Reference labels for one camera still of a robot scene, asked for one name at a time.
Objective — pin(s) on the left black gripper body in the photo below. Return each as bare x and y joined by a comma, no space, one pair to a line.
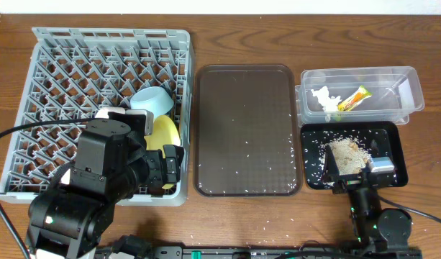
156,178

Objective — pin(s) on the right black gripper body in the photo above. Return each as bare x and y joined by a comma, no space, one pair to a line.
347,183

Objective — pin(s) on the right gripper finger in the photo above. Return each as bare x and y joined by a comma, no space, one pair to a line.
330,165
375,152

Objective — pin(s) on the yellow round plate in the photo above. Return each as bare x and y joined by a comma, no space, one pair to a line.
164,133

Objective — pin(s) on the green orange snack wrapper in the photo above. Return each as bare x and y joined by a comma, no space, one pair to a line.
355,99

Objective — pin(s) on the white tissue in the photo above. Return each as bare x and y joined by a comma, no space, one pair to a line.
328,103

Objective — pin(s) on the light blue bowl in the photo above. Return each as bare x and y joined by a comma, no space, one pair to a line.
154,99

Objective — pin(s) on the white round bowl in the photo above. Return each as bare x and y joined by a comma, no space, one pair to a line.
103,113

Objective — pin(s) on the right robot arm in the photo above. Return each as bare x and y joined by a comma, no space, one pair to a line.
381,232

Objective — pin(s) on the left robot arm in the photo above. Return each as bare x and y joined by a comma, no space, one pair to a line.
112,162

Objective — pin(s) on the black plastic waste tray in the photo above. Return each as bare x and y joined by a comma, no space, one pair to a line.
379,139

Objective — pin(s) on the pile of rice waste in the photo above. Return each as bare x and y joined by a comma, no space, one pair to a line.
350,153

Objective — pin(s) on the clear plastic waste bin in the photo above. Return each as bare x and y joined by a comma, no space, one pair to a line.
396,93

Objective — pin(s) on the grey plastic dishwasher rack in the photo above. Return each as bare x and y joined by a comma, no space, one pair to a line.
73,73

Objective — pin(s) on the dark brown serving tray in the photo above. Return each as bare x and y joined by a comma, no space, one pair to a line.
247,140

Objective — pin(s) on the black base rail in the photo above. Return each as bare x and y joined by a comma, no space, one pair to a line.
174,252

